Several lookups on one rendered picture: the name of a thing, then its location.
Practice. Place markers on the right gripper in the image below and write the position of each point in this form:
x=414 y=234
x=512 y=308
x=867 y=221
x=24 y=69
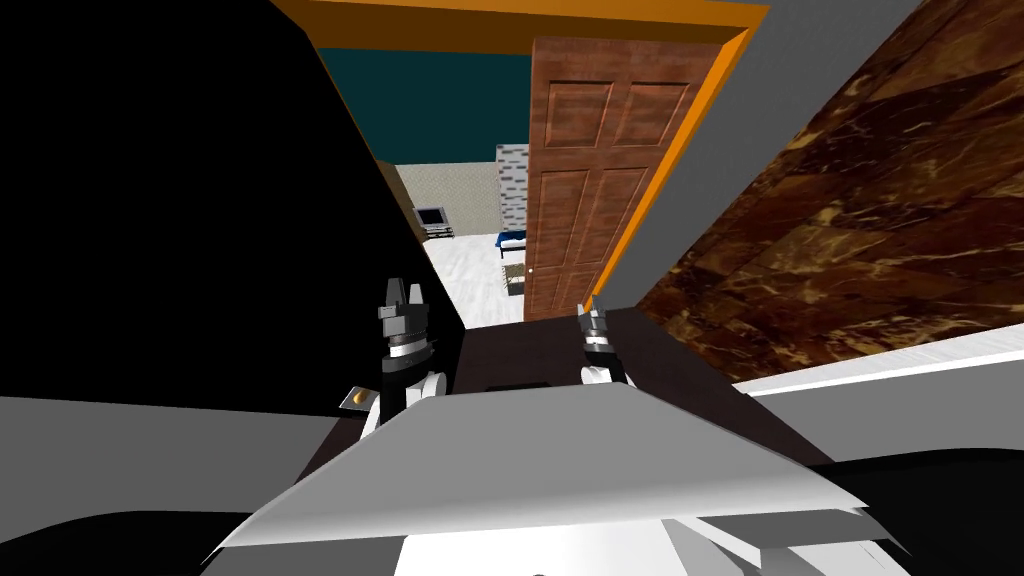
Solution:
x=597 y=337

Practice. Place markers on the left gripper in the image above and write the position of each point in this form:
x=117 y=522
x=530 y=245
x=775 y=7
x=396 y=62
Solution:
x=404 y=322

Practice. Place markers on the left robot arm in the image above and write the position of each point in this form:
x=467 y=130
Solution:
x=400 y=382

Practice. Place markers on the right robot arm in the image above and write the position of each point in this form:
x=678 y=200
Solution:
x=602 y=364

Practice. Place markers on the television on grey stand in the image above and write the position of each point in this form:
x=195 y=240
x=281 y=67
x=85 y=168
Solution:
x=432 y=218

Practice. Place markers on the small wicker basket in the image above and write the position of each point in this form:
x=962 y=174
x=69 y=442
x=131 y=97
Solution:
x=514 y=279

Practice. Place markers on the blue bed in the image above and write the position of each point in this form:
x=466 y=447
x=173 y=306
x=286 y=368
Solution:
x=512 y=240

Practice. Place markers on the brown panelled wooden door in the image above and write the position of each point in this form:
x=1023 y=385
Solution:
x=592 y=184

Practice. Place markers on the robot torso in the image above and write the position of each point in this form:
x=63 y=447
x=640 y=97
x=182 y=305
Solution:
x=552 y=472

